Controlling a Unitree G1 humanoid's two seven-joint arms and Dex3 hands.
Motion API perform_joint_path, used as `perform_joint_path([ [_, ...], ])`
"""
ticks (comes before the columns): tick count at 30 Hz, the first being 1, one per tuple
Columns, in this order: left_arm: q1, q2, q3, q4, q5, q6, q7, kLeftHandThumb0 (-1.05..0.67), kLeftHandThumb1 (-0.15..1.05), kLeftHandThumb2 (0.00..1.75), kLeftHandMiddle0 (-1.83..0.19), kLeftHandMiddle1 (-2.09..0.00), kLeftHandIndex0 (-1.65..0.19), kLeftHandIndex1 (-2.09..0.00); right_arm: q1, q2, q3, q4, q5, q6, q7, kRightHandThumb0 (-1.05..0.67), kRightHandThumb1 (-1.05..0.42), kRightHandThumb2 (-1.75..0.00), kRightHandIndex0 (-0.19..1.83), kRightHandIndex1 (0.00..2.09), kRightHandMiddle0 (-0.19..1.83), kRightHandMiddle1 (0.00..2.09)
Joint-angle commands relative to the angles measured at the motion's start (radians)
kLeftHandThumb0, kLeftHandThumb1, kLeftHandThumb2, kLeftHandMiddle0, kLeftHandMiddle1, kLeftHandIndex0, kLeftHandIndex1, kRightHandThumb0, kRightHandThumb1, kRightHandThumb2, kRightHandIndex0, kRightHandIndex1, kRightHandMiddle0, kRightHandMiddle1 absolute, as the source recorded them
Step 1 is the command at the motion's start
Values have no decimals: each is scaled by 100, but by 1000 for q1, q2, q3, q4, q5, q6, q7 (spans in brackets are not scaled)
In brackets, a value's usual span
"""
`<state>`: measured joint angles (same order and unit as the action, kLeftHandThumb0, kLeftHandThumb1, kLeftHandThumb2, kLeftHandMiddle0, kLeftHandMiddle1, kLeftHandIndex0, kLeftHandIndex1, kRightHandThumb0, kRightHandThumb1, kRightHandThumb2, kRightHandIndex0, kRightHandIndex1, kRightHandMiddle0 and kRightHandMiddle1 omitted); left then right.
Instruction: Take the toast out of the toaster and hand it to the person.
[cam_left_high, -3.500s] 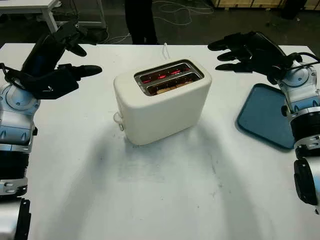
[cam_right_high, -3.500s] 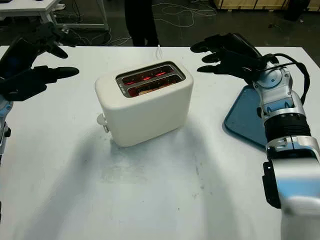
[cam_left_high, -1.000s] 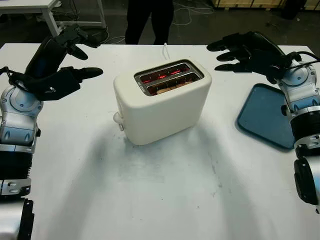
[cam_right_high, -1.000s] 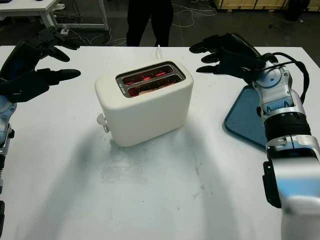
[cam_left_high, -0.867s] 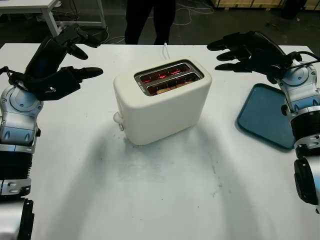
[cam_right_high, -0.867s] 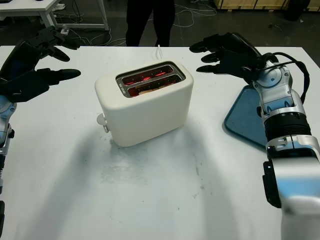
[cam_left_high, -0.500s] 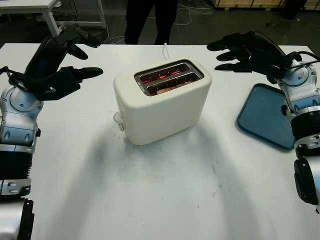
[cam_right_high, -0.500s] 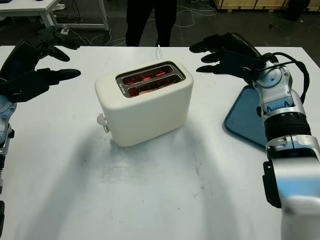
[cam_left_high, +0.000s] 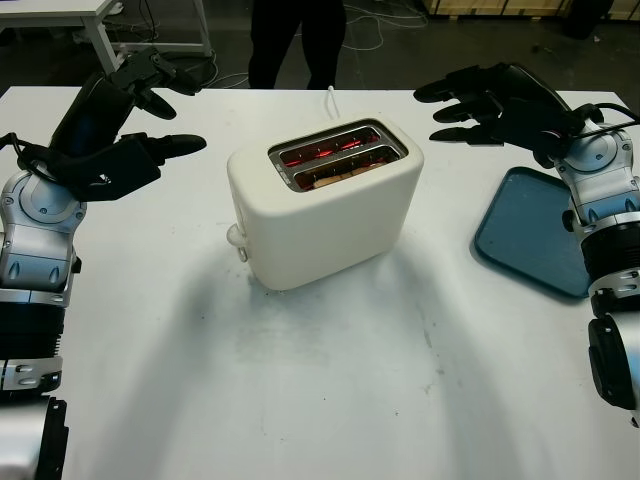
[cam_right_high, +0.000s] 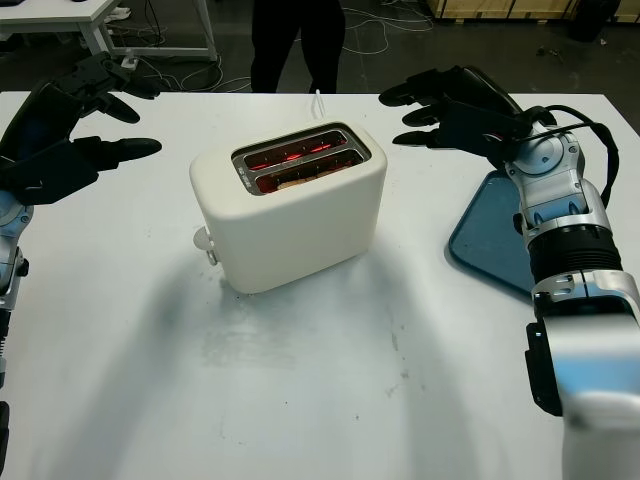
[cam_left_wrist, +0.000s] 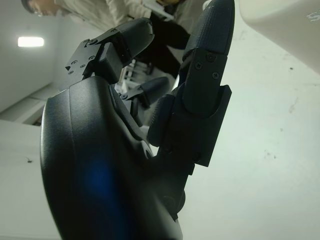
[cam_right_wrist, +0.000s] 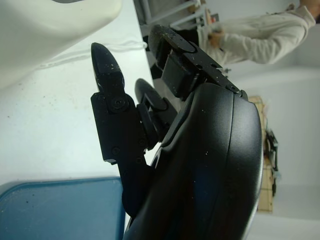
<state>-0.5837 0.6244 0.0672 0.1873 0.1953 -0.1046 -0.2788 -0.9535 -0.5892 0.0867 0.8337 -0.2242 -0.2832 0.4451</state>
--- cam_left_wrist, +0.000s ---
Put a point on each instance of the person in black trousers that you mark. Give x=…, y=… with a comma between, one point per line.
x=87, y=10

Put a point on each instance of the rectangular ceiling light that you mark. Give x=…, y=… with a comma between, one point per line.
x=31, y=41

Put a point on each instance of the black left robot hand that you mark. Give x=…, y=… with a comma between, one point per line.
x=100, y=162

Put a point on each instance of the white two-slot toaster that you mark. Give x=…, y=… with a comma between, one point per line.
x=287, y=27

